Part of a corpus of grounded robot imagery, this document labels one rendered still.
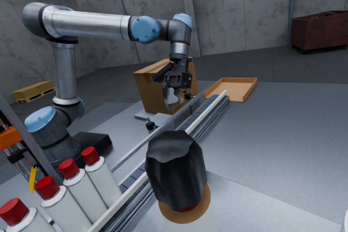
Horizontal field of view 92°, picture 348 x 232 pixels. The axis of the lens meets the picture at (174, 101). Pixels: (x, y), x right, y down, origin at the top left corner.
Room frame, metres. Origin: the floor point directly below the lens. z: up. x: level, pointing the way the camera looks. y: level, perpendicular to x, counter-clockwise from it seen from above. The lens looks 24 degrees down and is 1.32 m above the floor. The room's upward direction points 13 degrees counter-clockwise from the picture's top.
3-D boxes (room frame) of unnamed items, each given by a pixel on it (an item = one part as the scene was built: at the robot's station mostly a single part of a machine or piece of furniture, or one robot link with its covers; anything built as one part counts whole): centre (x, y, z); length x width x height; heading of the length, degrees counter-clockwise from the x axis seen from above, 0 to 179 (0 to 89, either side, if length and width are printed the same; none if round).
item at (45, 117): (0.68, 0.57, 1.05); 0.13 x 0.12 x 0.14; 169
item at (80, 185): (0.33, 0.28, 0.98); 0.05 x 0.05 x 0.20
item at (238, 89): (1.05, -0.40, 0.85); 0.30 x 0.26 x 0.04; 137
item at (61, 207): (0.28, 0.31, 0.98); 0.05 x 0.05 x 0.20
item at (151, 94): (1.03, 0.01, 0.99); 0.30 x 0.24 x 0.27; 137
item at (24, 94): (6.49, 5.07, 0.20); 1.17 x 0.84 x 0.41; 147
